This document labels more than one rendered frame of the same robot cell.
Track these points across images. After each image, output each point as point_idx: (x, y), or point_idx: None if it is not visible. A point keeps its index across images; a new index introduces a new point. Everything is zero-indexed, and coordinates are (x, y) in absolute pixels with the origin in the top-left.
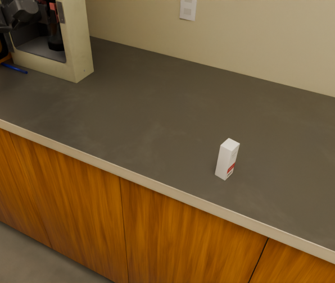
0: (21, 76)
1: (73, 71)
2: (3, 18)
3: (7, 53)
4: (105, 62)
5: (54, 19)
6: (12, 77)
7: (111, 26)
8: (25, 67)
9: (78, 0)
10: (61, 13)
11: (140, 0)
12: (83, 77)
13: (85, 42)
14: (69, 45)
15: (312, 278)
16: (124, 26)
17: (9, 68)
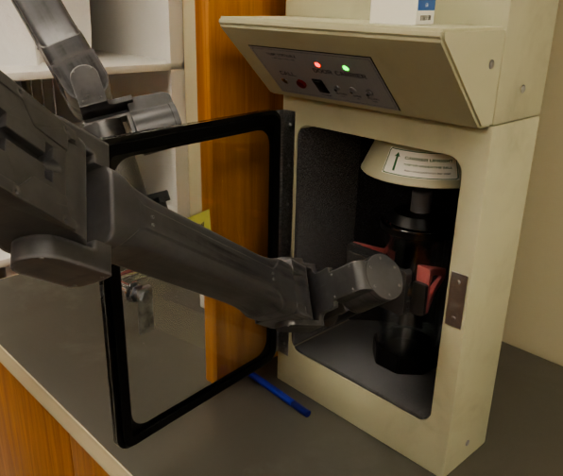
0: (294, 423)
1: (445, 448)
2: (309, 299)
3: (272, 357)
4: (512, 415)
5: (422, 305)
6: (273, 421)
7: (514, 307)
8: (302, 395)
9: (502, 271)
10: (457, 303)
11: None
12: (460, 462)
13: (486, 372)
14: (454, 382)
15: None
16: (554, 315)
17: (265, 389)
